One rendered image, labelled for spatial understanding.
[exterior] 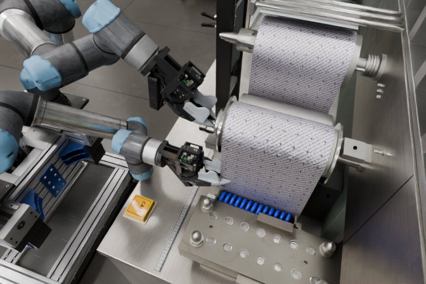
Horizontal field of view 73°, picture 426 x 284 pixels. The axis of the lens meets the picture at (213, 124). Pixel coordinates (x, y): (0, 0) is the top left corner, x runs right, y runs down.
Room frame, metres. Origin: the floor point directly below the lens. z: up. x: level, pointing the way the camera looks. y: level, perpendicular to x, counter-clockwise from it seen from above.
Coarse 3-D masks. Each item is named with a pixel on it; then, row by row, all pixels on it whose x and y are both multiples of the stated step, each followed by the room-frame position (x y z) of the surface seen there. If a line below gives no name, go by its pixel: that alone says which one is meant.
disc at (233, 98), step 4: (232, 96) 0.51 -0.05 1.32; (232, 100) 0.50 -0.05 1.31; (236, 100) 0.54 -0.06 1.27; (228, 104) 0.47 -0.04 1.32; (224, 108) 0.46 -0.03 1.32; (228, 108) 0.47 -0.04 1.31; (224, 112) 0.45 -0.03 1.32; (224, 116) 0.45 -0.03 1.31; (220, 124) 0.43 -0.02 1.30; (220, 128) 0.42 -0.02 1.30; (220, 132) 0.42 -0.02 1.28; (220, 136) 0.42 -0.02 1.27; (216, 140) 0.41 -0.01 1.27; (216, 144) 0.41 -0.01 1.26; (216, 148) 0.41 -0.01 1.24; (220, 148) 0.43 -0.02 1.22
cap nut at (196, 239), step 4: (196, 232) 0.27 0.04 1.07; (192, 236) 0.26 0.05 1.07; (196, 236) 0.26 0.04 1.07; (200, 236) 0.26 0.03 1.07; (192, 240) 0.26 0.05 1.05; (196, 240) 0.25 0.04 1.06; (200, 240) 0.26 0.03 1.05; (192, 244) 0.25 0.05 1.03; (196, 244) 0.25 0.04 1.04; (200, 244) 0.25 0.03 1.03
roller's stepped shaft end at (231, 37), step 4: (224, 32) 0.75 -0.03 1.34; (228, 32) 0.74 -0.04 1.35; (232, 32) 0.74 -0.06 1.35; (236, 32) 0.74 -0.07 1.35; (220, 36) 0.74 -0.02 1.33; (224, 36) 0.73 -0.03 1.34; (228, 36) 0.73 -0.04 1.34; (232, 36) 0.72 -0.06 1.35; (236, 36) 0.72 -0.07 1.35; (224, 40) 0.73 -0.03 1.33; (228, 40) 0.73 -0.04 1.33; (232, 40) 0.72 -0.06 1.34; (236, 40) 0.72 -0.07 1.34
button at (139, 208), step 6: (132, 198) 0.44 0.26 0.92; (138, 198) 0.44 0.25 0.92; (144, 198) 0.44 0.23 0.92; (132, 204) 0.42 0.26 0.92; (138, 204) 0.42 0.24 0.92; (144, 204) 0.42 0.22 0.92; (150, 204) 0.42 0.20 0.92; (126, 210) 0.39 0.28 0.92; (132, 210) 0.39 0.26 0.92; (138, 210) 0.39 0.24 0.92; (144, 210) 0.39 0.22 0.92; (150, 210) 0.40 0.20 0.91; (132, 216) 0.38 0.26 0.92; (138, 216) 0.38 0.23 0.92; (144, 216) 0.38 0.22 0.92
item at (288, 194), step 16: (224, 160) 0.41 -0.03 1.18; (224, 176) 0.41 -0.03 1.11; (240, 176) 0.40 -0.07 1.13; (256, 176) 0.38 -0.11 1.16; (272, 176) 0.37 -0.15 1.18; (288, 176) 0.35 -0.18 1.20; (240, 192) 0.39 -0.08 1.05; (256, 192) 0.38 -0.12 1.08; (272, 192) 0.36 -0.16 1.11; (288, 192) 0.35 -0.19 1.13; (304, 192) 0.34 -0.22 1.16; (288, 208) 0.34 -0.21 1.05
